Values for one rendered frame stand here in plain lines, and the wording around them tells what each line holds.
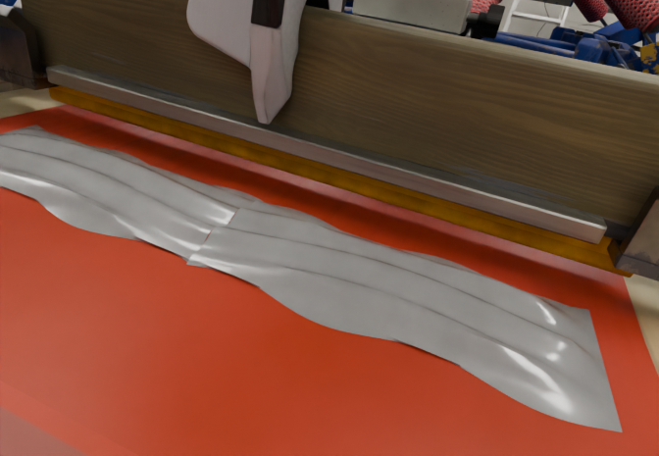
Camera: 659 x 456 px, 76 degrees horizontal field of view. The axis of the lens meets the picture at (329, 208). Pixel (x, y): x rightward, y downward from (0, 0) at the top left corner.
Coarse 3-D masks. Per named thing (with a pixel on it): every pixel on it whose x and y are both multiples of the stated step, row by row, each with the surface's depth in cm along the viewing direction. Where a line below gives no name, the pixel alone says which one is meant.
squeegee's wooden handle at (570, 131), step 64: (64, 0) 27; (128, 0) 25; (64, 64) 29; (128, 64) 27; (192, 64) 25; (320, 64) 23; (384, 64) 21; (448, 64) 20; (512, 64) 19; (576, 64) 19; (320, 128) 24; (384, 128) 23; (448, 128) 22; (512, 128) 20; (576, 128) 20; (640, 128) 19; (576, 192) 21; (640, 192) 20
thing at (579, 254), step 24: (72, 96) 31; (120, 120) 31; (144, 120) 30; (216, 144) 28; (288, 168) 27; (312, 168) 27; (360, 192) 26; (384, 192) 25; (432, 216) 25; (456, 216) 24; (528, 240) 24; (552, 240) 23; (600, 264) 23
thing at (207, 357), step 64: (320, 192) 27; (448, 256) 23; (512, 256) 24; (128, 320) 16; (192, 320) 16; (256, 320) 17; (64, 384) 13; (128, 384) 13; (192, 384) 14; (256, 384) 14; (320, 384) 14; (384, 384) 15; (448, 384) 15; (640, 384) 17; (128, 448) 12; (192, 448) 12; (256, 448) 12; (320, 448) 13; (384, 448) 13; (448, 448) 13; (512, 448) 14; (576, 448) 14; (640, 448) 14
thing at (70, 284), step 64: (0, 128) 28; (64, 128) 29; (128, 128) 31; (0, 192) 22; (256, 192) 26; (0, 256) 18; (64, 256) 18; (128, 256) 19; (0, 320) 15; (64, 320) 15
